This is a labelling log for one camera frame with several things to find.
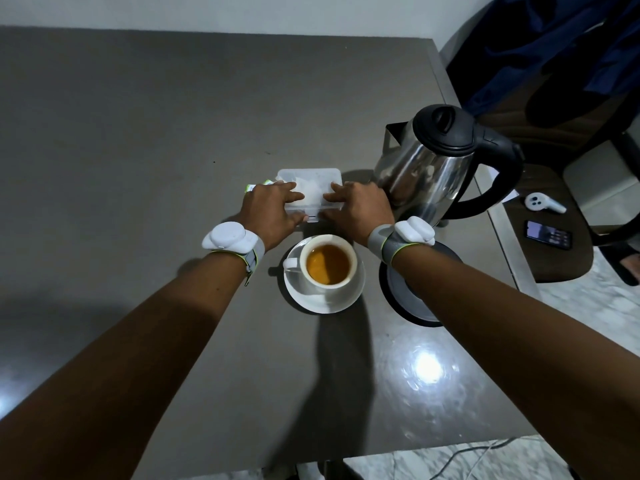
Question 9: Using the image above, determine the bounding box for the person's right hand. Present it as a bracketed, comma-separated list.
[322, 181, 397, 247]

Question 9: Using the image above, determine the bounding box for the person's left hand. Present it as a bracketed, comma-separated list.
[239, 180, 310, 253]

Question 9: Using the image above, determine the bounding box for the clear plastic tea bag box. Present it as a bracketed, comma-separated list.
[275, 167, 345, 223]

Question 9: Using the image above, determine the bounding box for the white ceramic cup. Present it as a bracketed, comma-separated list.
[282, 234, 359, 295]

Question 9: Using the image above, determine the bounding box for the steel electric kettle black lid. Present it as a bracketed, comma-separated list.
[373, 104, 525, 228]

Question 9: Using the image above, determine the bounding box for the white saucer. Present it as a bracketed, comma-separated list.
[283, 239, 367, 315]

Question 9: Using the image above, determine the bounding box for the person's right forearm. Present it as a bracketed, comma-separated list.
[392, 244, 640, 480]

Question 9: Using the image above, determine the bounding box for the person's left forearm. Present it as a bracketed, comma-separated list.
[0, 252, 251, 480]

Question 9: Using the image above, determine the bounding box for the person's right sandalled foot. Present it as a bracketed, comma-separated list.
[319, 459, 363, 480]

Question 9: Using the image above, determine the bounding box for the black kettle base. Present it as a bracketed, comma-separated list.
[378, 239, 463, 328]

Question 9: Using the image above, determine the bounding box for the white paper sheet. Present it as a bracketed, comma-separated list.
[487, 169, 520, 203]

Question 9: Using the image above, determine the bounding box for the black smartphone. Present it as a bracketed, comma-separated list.
[524, 220, 573, 251]

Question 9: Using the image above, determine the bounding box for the brown office chair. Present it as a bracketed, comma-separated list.
[446, 0, 640, 284]

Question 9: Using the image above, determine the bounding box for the dark blue jacket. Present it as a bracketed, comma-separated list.
[446, 0, 640, 118]

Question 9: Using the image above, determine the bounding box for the white wrist tracker grey strap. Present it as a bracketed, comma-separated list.
[367, 216, 437, 267]
[201, 221, 266, 287]

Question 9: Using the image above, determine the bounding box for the dark floor cable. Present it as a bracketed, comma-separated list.
[429, 437, 516, 480]

